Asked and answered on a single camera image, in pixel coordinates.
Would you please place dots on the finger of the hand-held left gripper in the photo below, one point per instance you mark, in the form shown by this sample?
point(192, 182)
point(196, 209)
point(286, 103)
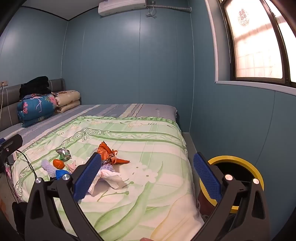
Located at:
point(62, 175)

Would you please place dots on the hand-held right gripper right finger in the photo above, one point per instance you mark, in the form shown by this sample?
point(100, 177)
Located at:
point(207, 176)

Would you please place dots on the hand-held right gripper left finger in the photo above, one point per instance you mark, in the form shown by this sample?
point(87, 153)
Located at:
point(89, 176)

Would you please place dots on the orange peel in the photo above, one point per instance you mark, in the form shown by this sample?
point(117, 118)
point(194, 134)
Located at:
point(59, 164)

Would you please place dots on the pink tissue paper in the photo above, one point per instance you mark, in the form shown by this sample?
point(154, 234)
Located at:
point(72, 167)

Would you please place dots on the purple foam fruit net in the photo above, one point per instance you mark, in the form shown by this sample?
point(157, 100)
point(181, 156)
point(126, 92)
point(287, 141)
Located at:
point(48, 168)
point(106, 166)

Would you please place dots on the silver green wrapper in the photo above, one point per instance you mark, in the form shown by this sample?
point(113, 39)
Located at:
point(63, 153)

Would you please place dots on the white tissue paper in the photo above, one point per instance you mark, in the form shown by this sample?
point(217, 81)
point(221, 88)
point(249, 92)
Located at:
point(111, 179)

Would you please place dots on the yellow-rimmed trash bin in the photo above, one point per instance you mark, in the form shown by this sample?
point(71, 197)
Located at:
point(231, 158)

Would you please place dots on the orange foil wrapper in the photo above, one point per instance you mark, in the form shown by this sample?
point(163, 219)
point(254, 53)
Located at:
point(104, 149)

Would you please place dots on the grey padded headboard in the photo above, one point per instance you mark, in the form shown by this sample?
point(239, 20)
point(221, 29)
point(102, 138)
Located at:
point(9, 102)

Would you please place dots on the blue floral folded quilt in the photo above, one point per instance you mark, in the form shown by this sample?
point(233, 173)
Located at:
point(37, 106)

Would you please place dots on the black clothes pile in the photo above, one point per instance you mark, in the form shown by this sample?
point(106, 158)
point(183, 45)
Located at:
point(34, 85)

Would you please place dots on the green floral bedspread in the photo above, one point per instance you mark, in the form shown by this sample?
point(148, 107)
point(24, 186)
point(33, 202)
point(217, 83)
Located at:
point(150, 150)

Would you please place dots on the bed with grey striped sheet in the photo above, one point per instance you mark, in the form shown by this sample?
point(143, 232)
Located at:
point(104, 111)

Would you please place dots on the beige folded quilt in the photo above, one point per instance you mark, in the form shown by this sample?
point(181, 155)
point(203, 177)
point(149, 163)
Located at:
point(68, 97)

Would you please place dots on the dark framed window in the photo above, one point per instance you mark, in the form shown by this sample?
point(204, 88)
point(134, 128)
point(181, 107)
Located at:
point(254, 46)

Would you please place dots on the red paper window decoration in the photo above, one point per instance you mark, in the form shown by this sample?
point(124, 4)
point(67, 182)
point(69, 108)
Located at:
point(244, 18)

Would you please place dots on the white air conditioner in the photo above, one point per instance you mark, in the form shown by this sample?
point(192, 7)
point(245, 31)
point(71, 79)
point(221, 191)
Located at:
point(120, 8)

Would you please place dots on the white air conditioner pipe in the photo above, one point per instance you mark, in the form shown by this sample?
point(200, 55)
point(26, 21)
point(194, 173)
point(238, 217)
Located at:
point(171, 8)

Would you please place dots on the white wall socket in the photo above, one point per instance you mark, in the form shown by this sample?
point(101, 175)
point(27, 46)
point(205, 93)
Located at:
point(4, 82)

